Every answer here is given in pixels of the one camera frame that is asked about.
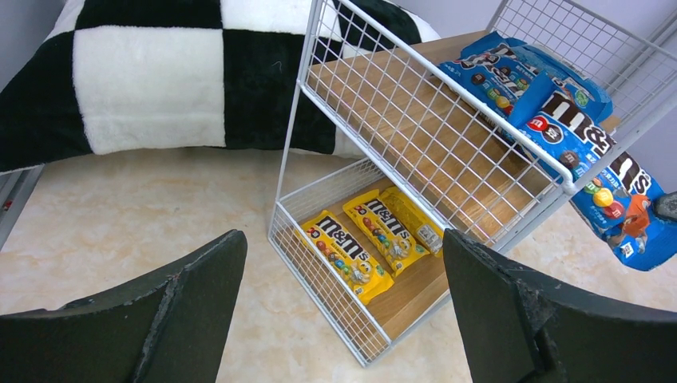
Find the white wire shelf rack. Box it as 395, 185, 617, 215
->
268, 1, 676, 367

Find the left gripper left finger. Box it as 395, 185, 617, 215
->
1, 230, 247, 382

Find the yellow candy bag back up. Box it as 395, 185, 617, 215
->
301, 210, 394, 306

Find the yellow candy bag up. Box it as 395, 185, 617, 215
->
342, 189, 430, 277
301, 210, 394, 306

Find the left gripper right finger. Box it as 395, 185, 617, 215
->
443, 229, 676, 382

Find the blue candy bag floor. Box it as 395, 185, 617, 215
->
437, 32, 541, 119

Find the blue candy bag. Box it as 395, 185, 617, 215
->
572, 153, 676, 271
506, 38, 614, 123
508, 73, 616, 180

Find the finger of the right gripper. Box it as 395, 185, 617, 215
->
653, 191, 677, 221

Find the yellow candy bag front up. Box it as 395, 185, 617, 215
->
342, 189, 430, 277

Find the blue candy bag on shelf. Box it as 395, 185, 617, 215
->
506, 38, 614, 123

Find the black white checkered pillow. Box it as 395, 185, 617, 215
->
0, 0, 442, 173

